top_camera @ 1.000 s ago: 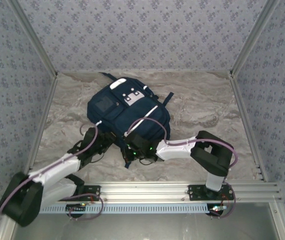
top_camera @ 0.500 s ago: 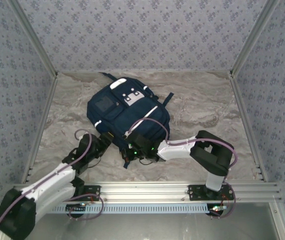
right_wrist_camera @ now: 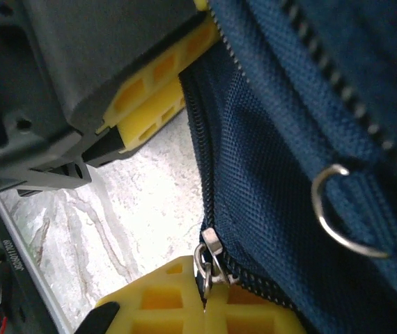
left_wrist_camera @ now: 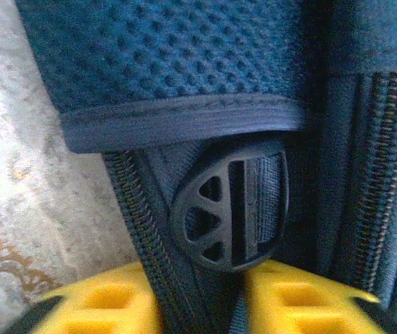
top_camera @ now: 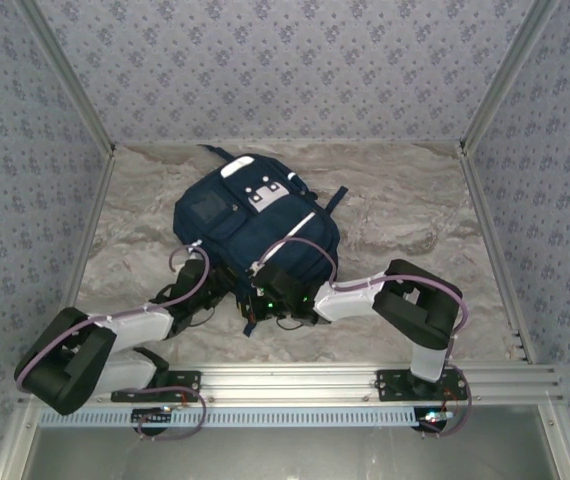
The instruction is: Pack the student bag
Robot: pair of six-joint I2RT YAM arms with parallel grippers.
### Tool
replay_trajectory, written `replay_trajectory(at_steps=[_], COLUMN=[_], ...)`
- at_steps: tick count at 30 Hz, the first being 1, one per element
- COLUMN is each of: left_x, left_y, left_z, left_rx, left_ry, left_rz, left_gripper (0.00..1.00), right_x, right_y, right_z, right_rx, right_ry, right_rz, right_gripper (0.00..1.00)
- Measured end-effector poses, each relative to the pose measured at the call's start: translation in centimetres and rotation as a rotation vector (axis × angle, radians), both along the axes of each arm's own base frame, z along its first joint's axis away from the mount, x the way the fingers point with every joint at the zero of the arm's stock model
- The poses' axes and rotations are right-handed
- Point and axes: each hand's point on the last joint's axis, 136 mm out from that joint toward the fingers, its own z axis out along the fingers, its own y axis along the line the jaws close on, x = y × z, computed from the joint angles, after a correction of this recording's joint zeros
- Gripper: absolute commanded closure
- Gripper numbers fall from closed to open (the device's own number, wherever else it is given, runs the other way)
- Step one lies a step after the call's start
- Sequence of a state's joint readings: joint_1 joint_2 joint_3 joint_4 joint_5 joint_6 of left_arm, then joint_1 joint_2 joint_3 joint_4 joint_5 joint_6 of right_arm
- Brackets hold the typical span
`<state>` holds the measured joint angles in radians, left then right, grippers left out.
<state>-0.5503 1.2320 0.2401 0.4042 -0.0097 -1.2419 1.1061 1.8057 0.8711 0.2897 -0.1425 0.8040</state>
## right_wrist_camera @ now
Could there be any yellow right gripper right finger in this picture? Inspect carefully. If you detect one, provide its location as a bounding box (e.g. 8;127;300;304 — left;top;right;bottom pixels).
205;283;307;334

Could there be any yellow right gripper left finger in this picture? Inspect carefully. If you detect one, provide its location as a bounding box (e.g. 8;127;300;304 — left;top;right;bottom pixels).
76;255;207;334

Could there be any navy blue backpack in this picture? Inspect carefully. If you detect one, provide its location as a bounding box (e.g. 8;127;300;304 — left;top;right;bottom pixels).
177;0;397;334

